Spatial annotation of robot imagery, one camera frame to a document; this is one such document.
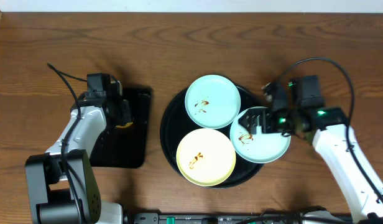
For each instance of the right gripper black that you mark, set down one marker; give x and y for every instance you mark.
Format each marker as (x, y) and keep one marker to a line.
(267, 115)

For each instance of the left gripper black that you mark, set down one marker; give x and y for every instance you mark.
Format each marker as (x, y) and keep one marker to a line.
(124, 112)

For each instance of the yellow green sponge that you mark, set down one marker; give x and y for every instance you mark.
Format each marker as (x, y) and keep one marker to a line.
(124, 125)

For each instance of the yellow plate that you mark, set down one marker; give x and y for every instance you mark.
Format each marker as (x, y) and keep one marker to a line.
(206, 157)

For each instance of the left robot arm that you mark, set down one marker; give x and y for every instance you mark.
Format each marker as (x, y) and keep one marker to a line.
(61, 184)

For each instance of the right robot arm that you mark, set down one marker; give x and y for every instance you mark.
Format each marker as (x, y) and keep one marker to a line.
(328, 130)

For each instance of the black rectangular water tray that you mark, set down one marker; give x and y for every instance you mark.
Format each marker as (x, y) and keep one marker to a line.
(125, 147)

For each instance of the mint green plate right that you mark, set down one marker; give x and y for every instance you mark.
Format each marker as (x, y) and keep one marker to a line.
(257, 148)

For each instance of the mint green plate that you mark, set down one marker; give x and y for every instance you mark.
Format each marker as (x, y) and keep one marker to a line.
(257, 148)
(212, 101)

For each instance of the mint green plate far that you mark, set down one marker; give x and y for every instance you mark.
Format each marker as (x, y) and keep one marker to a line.
(212, 101)

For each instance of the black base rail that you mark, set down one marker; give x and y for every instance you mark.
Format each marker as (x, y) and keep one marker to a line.
(270, 216)

